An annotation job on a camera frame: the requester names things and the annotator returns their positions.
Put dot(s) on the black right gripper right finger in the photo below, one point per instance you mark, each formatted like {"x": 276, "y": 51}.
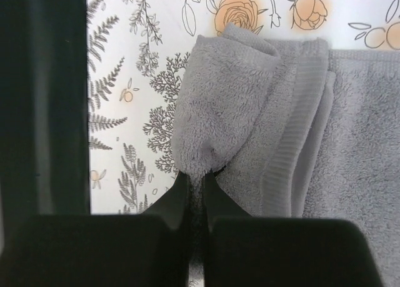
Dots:
{"x": 243, "y": 250}

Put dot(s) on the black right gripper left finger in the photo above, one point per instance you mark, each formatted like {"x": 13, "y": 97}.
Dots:
{"x": 147, "y": 249}

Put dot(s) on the grey panda towel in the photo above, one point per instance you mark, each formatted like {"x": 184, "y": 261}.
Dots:
{"x": 294, "y": 129}

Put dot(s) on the floral patterned table mat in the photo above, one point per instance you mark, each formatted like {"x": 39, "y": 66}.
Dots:
{"x": 136, "y": 54}

